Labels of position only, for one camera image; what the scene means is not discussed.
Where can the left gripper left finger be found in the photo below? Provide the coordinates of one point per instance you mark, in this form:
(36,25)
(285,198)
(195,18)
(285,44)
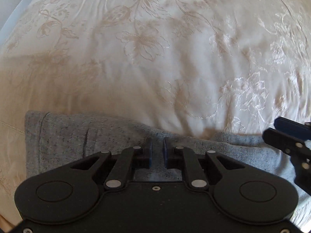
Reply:
(144,155)

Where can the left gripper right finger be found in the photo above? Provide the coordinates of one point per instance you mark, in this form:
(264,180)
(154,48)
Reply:
(170,156)

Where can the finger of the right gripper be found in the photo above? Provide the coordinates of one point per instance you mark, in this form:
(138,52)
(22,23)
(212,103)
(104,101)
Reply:
(292,128)
(285,143)

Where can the grey knit pants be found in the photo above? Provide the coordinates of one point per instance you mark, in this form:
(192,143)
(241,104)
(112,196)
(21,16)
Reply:
(55,140)

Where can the cream embroidered bedspread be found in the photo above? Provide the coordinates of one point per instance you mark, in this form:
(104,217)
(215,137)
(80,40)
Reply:
(191,67)

